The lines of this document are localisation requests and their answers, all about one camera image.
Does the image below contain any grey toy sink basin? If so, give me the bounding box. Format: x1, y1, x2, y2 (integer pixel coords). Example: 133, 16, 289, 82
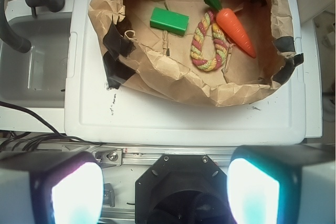
1, 12, 71, 108

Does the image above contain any green rectangular block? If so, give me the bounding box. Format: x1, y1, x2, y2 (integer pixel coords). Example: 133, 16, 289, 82
150, 7, 189, 36

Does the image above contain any white plastic bin lid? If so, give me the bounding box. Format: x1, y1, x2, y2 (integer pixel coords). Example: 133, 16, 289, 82
64, 0, 306, 147

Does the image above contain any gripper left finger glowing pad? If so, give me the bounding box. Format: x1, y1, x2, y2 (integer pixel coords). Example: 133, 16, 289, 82
1, 151, 103, 223

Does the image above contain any multicoloured twisted rope toy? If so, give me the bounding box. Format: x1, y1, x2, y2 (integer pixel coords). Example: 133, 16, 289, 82
190, 0, 229, 72

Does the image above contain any orange plastic carrot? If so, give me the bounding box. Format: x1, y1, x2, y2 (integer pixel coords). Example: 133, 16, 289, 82
204, 0, 256, 58

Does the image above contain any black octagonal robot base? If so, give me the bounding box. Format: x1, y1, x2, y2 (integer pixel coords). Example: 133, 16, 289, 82
135, 154, 236, 223

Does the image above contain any crumpled brown paper bag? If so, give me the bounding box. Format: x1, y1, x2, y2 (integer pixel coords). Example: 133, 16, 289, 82
88, 0, 303, 107

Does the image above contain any black cable bundle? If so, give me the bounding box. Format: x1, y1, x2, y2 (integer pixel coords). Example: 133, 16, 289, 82
0, 100, 103, 153

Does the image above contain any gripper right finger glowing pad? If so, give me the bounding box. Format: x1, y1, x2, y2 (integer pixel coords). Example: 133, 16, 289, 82
227, 145, 335, 223

